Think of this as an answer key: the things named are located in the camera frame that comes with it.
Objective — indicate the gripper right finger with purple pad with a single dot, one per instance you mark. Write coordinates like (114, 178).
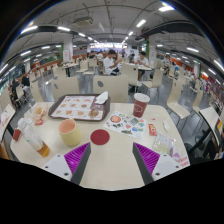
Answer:
(153, 166)

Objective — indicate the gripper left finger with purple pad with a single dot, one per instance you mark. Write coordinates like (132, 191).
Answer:
(70, 166)

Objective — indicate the clear plastic wrapper packet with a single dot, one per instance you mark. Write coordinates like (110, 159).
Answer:
(163, 144)

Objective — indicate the yellow ceramic cup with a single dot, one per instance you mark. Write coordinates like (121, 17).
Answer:
(70, 132)

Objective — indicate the small red sauce packet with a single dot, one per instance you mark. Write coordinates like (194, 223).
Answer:
(152, 130)

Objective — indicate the dark red round coaster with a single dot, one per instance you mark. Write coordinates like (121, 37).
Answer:
(100, 137)

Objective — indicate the white crumpled napkin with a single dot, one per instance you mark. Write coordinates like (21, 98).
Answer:
(166, 126)

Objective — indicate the sticker sheet leaflet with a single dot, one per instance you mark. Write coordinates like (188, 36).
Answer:
(126, 124)

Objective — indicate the clear plastic bottle with tea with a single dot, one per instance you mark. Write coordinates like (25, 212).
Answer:
(33, 138)

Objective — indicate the dark brown food tray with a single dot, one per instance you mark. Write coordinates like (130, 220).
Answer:
(106, 107)

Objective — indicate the printed tray liner paper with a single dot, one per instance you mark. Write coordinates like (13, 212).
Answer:
(75, 107)

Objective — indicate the clear plastic food bag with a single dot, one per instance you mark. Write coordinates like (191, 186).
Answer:
(38, 114)

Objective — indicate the red paper cup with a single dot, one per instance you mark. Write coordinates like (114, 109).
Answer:
(140, 103)

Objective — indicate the white tissue on tray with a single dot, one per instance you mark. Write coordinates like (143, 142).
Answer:
(101, 99)

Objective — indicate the beige chair left front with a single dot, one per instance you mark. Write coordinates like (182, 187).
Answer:
(64, 86)

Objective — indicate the beige chair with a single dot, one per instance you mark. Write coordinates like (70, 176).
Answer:
(173, 104)
(129, 73)
(64, 86)
(116, 86)

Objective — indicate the beige chair right side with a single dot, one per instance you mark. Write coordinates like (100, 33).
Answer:
(173, 104)

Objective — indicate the beige chair centre front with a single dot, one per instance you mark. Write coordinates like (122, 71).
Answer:
(116, 86)

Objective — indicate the beige chair behind centre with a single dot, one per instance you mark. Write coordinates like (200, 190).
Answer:
(129, 73)

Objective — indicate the person in white shirt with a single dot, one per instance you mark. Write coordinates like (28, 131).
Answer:
(110, 65)

